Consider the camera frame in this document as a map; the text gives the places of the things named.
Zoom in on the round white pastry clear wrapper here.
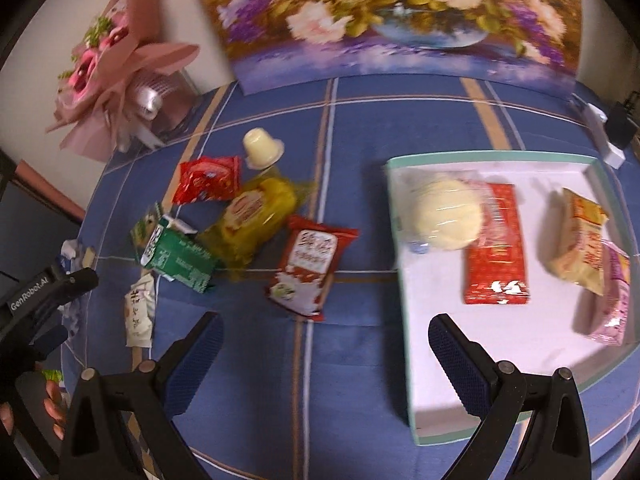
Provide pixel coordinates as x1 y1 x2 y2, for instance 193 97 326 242
397 170 493 256

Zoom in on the flower painting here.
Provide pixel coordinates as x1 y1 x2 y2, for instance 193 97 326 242
182 0 586 96

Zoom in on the dark cabinet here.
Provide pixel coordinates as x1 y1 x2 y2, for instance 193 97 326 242
0 180 66 286

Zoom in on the orange yellow snack packet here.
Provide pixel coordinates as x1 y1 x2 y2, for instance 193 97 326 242
542 187 610 297

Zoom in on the yellow pastry packet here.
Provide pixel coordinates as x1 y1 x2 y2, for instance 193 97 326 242
196 174 313 273

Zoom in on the blue checked tablecloth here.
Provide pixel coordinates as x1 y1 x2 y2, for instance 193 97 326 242
47 75 640 480

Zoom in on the pink flower bouquet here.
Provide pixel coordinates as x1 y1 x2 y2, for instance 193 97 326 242
44 0 201 163

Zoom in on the green-edged clear window packet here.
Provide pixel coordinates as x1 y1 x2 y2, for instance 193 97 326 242
130 201 168 263

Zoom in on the purple snack packet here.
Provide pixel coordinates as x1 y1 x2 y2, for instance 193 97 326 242
574 239 635 347

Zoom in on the white charger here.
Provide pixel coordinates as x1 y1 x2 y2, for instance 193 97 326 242
570 95 627 170

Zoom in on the crumpled blue white wrapper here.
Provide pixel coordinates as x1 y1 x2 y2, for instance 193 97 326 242
57 239 98 333

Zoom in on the red and white snack packet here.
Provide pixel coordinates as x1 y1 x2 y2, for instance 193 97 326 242
264 215 361 322

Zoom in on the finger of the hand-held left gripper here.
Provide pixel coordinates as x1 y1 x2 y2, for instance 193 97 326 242
52 266 99 307
20 324 69 362

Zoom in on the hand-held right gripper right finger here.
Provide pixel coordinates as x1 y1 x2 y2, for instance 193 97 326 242
428 313 596 480

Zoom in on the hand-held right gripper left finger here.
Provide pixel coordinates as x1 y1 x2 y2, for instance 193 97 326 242
59 311 225 480

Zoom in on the red candy packet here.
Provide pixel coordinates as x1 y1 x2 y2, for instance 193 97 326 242
171 155 242 207

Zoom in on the white jelly cup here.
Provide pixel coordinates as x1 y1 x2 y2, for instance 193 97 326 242
241 127 287 171

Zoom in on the white tray teal rim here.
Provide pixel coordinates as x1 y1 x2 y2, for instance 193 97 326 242
384 152 640 447

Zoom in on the black adapter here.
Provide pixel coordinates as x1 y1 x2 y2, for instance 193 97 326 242
604 101 640 147

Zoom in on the cream packet orange print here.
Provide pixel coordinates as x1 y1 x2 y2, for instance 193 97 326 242
123 271 157 350

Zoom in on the red gold-print packet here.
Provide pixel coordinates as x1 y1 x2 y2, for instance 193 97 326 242
464 182 532 306

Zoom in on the person's left hand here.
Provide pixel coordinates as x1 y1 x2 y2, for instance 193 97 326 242
41 380 68 440

